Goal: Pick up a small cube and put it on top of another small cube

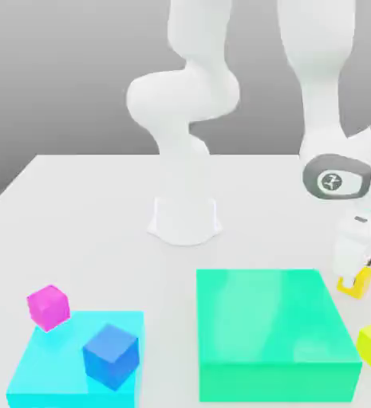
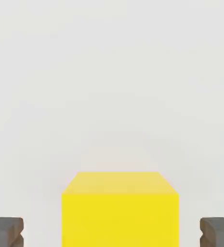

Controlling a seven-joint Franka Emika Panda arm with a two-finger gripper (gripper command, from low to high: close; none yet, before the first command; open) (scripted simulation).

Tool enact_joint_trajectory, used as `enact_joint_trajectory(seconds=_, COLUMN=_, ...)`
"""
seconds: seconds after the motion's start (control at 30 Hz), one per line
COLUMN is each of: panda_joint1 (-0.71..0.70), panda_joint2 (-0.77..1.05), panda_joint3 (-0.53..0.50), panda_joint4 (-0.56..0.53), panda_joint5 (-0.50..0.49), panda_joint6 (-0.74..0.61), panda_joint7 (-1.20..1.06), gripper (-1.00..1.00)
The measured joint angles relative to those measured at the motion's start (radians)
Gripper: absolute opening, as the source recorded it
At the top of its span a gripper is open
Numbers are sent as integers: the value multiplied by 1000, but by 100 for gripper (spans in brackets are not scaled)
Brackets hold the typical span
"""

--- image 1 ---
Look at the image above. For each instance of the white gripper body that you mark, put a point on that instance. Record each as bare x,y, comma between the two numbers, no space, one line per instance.
348,251

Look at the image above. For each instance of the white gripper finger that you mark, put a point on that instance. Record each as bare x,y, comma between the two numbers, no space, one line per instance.
348,281

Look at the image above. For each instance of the small yellow cube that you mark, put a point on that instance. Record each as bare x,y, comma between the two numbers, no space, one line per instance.
363,282

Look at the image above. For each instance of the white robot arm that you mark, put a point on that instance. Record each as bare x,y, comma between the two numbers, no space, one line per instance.
185,105

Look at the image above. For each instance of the small blue cube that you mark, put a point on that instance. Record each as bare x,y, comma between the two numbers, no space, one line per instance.
110,357

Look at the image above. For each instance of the small pink cube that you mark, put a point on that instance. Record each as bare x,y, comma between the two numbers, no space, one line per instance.
48,307

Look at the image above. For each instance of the large green box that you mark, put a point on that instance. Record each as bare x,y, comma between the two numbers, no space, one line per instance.
268,322

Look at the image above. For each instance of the large cyan box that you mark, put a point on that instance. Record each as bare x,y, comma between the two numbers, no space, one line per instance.
54,373

